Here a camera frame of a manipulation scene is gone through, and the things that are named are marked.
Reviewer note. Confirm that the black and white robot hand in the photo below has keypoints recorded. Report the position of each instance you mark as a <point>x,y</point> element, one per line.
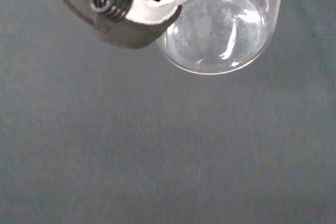
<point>123,31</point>

